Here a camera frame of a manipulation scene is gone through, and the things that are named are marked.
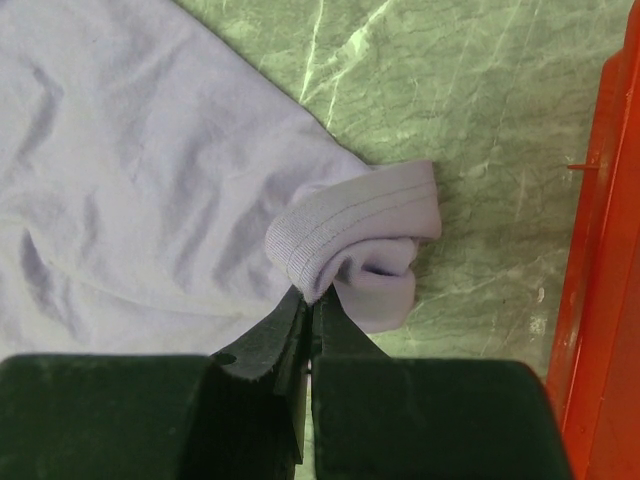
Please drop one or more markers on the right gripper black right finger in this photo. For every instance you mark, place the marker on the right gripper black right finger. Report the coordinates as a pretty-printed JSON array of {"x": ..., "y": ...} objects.
[{"x": 380, "y": 417}]

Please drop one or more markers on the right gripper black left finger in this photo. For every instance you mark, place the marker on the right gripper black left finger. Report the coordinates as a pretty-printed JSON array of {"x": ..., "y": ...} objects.
[{"x": 236, "y": 414}]

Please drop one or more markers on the purple t-shirt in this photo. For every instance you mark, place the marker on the purple t-shirt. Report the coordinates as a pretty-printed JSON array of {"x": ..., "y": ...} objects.
[{"x": 160, "y": 196}]

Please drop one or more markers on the red plastic bin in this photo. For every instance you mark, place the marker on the red plastic bin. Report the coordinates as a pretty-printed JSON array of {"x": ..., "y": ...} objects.
[{"x": 593, "y": 375}]

